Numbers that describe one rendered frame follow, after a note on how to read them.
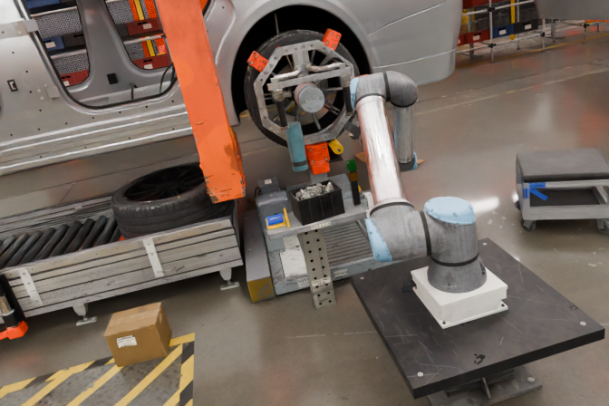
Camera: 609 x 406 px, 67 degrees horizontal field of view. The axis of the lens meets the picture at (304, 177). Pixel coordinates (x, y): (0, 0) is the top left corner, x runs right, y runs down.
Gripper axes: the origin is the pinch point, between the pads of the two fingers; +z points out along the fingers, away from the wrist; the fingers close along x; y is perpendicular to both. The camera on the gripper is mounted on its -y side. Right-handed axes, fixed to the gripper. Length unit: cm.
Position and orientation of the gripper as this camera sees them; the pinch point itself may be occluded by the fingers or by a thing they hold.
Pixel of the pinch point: (353, 127)
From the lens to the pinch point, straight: 255.5
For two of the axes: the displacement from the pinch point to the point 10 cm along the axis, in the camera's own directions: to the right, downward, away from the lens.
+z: -1.6, -3.3, 9.3
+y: 8.1, 4.9, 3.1
